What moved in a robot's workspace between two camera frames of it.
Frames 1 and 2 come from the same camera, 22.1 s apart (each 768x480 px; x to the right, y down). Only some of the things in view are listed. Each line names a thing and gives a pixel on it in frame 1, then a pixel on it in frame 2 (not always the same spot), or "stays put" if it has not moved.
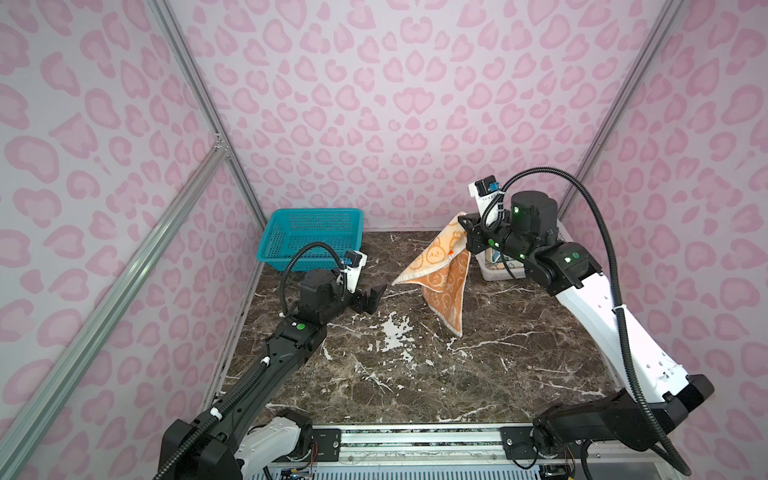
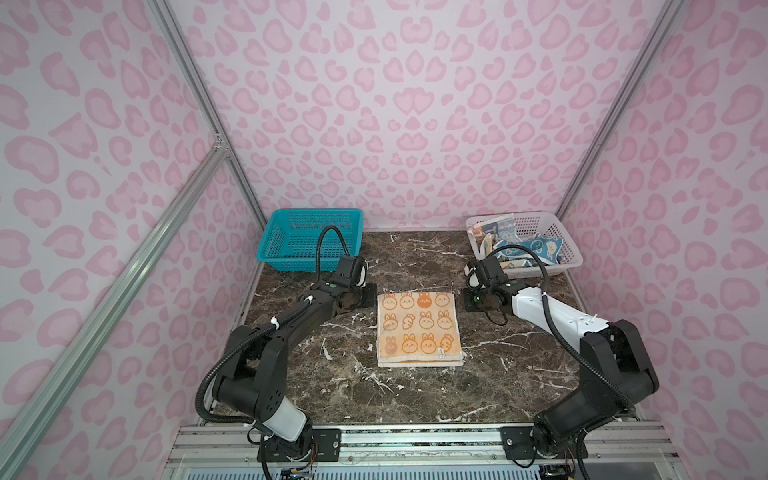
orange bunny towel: (444, 274) to (418, 329)
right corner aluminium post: (663, 27) stays put
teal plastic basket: (288, 231) stays put
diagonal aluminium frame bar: (24, 437) stays put
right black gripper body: (483, 238) to (478, 299)
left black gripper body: (356, 302) stays put
